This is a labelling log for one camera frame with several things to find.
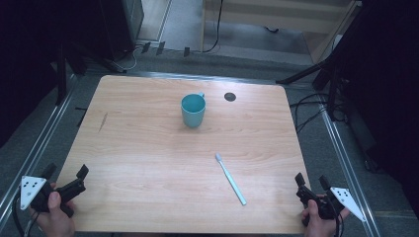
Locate light blue toothbrush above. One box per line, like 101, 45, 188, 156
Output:
214, 152, 248, 206

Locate light wooden furniture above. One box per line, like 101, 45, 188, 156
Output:
200, 0, 364, 63

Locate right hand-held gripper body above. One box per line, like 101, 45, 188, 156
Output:
295, 186, 368, 222

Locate black floor cables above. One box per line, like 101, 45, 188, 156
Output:
289, 92, 347, 134

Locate white floor cable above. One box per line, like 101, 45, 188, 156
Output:
122, 46, 138, 72

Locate black stand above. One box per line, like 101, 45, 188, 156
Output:
275, 55, 350, 122
53, 40, 89, 107

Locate person's left hand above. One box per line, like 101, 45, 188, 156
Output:
29, 182, 76, 237

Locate person's right hand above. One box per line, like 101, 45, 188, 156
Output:
300, 194, 351, 237

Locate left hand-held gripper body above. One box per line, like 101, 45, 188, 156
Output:
20, 175, 87, 218

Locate black hanging cable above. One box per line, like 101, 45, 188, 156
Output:
202, 0, 225, 54

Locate dark cabinet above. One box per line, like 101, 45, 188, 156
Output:
98, 0, 145, 62

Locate metal floor rail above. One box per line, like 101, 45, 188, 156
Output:
0, 74, 79, 226
319, 108, 382, 237

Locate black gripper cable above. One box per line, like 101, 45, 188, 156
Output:
11, 194, 41, 237
331, 203, 346, 237

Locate teal cup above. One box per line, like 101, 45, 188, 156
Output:
180, 92, 208, 129

